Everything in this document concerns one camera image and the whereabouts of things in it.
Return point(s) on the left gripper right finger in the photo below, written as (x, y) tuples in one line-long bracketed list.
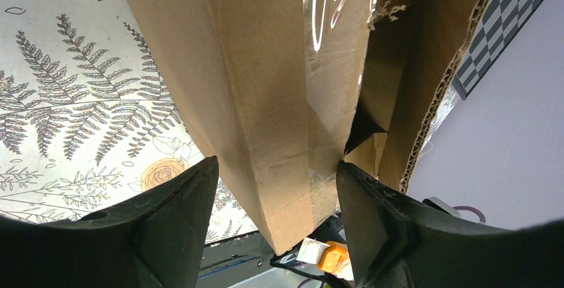
[(396, 241)]

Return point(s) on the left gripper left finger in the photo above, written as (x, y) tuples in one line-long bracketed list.
[(154, 239)]

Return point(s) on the orange black utility knife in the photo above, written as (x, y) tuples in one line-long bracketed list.
[(336, 260)]

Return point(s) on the brown cardboard express box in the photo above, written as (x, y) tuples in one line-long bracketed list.
[(271, 88)]

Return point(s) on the floral patterned table mat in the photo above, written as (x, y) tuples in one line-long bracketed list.
[(87, 120)]

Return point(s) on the black white chessboard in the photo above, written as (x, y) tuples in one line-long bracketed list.
[(501, 22)]

